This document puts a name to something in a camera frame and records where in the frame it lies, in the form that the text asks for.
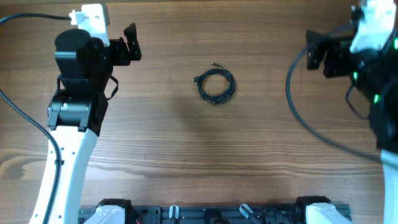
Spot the black USB cable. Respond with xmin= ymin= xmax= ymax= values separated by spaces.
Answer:
xmin=192 ymin=62 xmax=236 ymax=105

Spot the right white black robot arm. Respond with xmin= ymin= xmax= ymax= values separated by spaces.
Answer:
xmin=306 ymin=20 xmax=397 ymax=223

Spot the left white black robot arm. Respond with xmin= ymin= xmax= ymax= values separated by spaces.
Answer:
xmin=30 ymin=24 xmax=142 ymax=223

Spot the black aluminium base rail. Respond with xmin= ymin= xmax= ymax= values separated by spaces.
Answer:
xmin=77 ymin=196 xmax=353 ymax=224

